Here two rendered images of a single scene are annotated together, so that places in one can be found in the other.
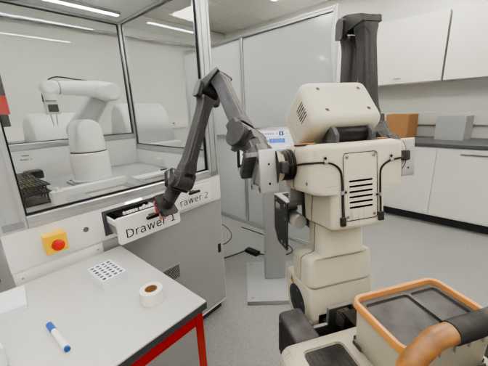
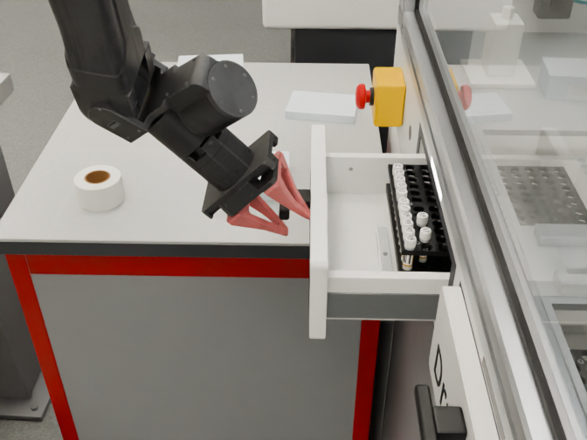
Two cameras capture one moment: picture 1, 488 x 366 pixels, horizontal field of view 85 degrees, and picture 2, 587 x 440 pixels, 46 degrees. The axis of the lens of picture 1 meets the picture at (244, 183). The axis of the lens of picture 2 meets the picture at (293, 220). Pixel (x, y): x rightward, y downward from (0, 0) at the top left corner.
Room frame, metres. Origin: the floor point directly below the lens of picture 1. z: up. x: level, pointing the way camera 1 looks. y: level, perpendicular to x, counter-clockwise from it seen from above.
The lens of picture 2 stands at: (1.59, -0.04, 1.37)
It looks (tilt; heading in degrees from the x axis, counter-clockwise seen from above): 36 degrees down; 140
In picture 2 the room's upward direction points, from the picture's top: straight up
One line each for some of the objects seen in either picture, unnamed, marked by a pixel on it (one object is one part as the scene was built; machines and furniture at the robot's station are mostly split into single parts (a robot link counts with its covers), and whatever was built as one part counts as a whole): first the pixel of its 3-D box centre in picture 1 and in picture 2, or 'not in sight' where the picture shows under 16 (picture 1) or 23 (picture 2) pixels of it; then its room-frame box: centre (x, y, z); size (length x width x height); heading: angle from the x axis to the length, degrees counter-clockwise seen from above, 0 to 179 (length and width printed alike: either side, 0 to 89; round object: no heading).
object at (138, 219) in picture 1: (150, 220); (317, 221); (1.09, 0.41, 0.87); 0.29 x 0.02 x 0.11; 138
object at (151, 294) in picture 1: (151, 294); (99, 188); (0.72, 0.30, 0.78); 0.07 x 0.07 x 0.04
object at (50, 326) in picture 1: (57, 336); not in sight; (0.58, 0.51, 0.77); 0.14 x 0.02 x 0.02; 51
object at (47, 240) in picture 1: (55, 242); (385, 96); (0.92, 0.71, 0.88); 0.07 x 0.05 x 0.07; 138
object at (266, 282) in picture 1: (274, 222); not in sight; (1.83, -0.22, 0.51); 0.50 x 0.45 x 1.02; 0
